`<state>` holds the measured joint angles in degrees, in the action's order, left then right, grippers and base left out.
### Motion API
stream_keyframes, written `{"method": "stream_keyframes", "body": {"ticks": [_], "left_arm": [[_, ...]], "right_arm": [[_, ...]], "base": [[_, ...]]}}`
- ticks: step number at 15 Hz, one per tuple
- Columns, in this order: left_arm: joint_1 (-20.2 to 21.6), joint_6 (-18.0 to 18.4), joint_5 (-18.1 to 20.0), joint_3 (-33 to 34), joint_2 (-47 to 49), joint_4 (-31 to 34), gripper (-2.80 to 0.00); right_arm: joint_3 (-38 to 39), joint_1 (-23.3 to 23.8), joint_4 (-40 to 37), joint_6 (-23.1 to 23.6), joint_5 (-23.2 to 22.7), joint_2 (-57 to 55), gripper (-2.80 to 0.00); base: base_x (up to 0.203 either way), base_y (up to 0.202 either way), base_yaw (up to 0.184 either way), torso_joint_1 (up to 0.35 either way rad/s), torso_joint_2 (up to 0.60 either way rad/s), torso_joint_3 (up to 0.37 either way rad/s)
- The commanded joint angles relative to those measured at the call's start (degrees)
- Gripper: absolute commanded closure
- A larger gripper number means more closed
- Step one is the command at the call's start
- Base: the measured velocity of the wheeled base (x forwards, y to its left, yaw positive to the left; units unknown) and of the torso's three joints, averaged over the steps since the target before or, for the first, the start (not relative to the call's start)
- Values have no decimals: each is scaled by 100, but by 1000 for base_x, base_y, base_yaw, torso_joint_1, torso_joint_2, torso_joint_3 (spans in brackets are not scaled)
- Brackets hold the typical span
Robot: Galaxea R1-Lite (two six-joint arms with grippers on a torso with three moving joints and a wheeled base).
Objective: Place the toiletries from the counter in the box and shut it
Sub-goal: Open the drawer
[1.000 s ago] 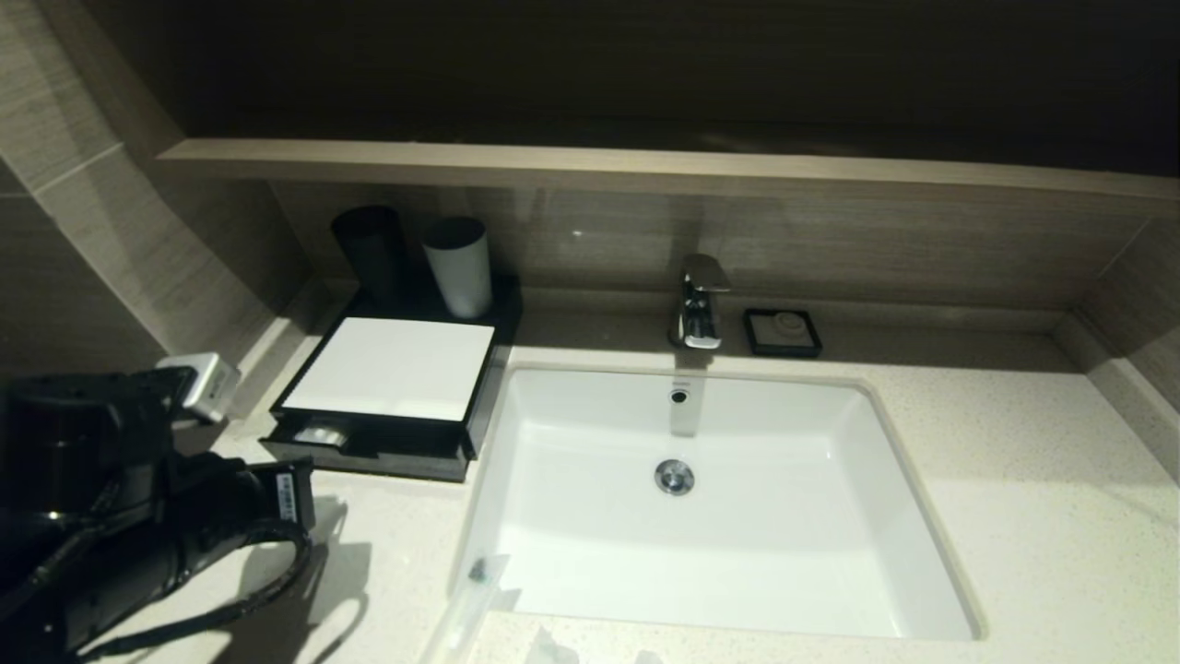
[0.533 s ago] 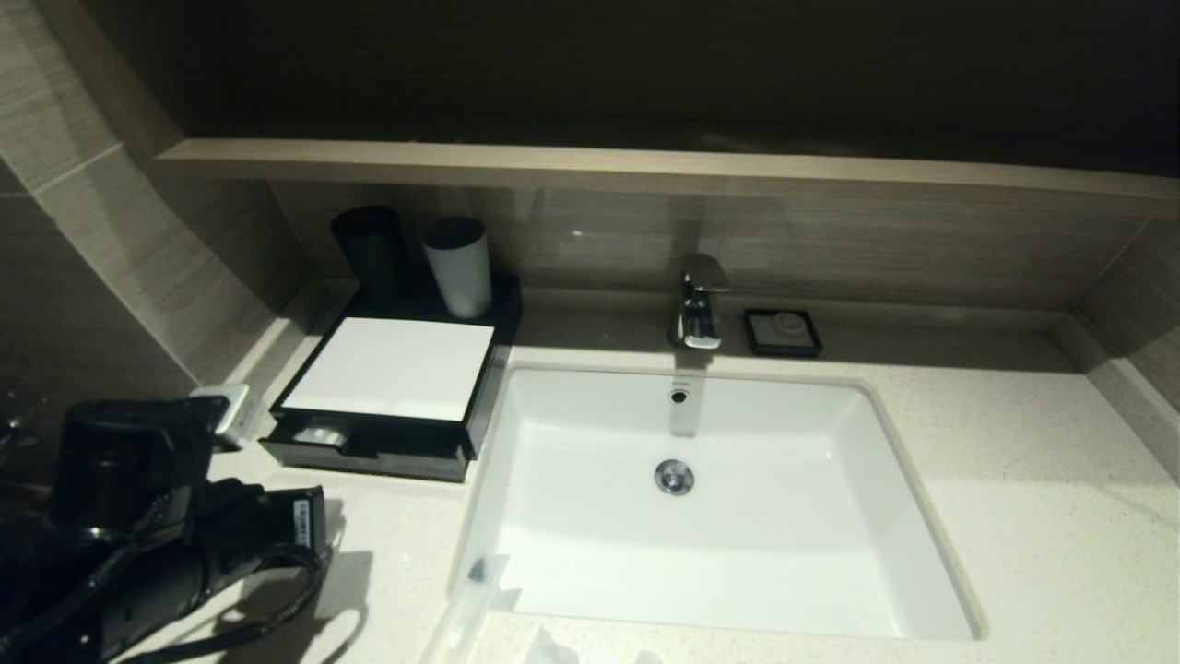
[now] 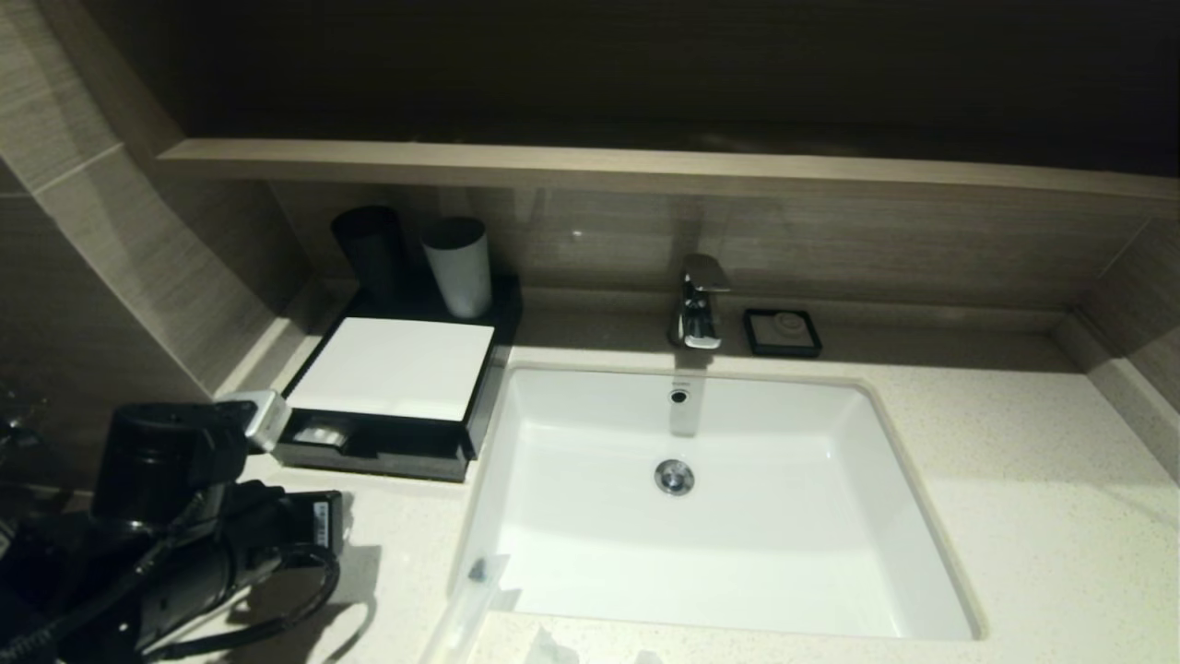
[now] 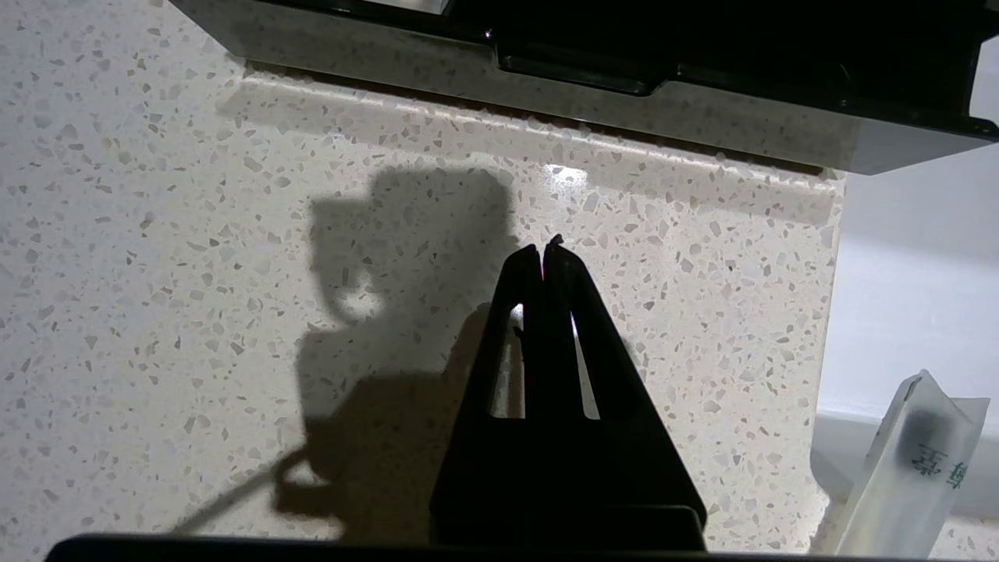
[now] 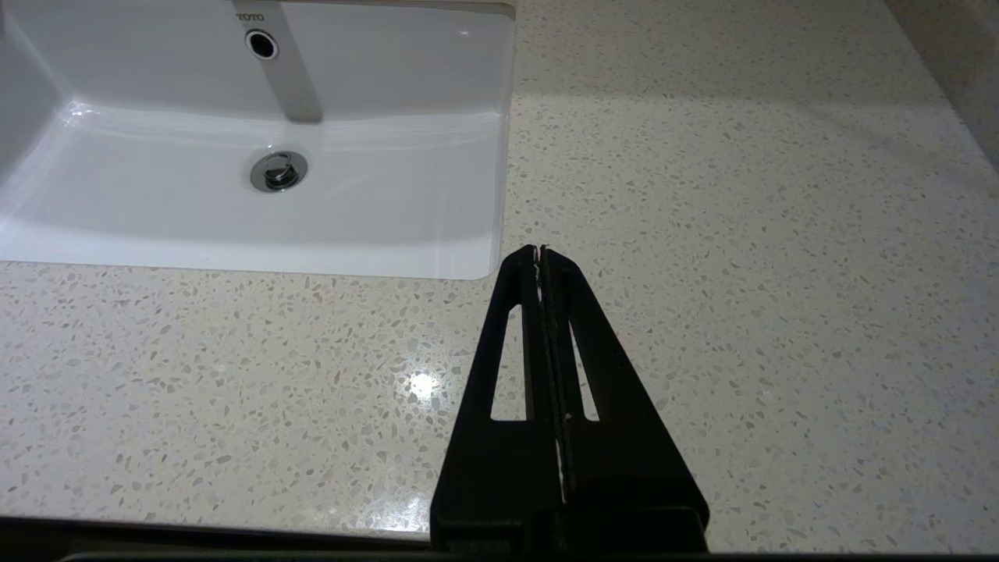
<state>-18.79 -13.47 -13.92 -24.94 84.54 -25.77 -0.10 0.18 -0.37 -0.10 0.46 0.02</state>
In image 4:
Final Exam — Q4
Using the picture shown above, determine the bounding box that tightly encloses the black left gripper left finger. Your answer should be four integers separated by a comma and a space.
430, 244, 556, 547

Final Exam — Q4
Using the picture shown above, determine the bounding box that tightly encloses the black box with white top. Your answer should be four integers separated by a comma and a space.
258, 0, 999, 126

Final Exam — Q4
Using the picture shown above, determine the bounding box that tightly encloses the glossy black box drawer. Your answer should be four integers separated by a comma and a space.
168, 0, 999, 176

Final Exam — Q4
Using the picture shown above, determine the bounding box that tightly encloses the white ceramic sink basin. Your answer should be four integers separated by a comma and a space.
810, 35, 999, 541

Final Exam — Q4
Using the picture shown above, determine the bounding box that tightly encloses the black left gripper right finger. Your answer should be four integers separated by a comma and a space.
542, 234, 709, 547

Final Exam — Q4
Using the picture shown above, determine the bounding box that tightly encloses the translucent toothbrush packet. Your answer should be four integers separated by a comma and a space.
831, 371, 992, 557

